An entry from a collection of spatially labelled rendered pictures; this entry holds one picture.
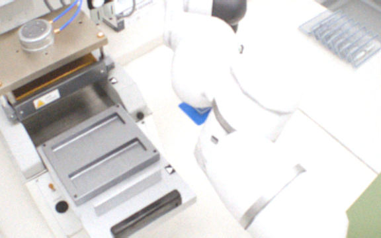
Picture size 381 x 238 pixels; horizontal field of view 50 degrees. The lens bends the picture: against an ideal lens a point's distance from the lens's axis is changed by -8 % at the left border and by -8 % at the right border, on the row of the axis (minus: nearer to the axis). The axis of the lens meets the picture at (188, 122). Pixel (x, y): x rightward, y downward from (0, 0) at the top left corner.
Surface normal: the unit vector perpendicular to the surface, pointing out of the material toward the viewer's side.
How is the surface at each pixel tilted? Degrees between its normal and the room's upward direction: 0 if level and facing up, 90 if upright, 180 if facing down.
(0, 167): 0
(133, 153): 0
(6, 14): 90
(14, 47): 0
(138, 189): 90
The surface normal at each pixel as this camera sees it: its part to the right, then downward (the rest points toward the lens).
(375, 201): -0.56, -0.13
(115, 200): 0.59, 0.63
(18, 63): 0.00, -0.63
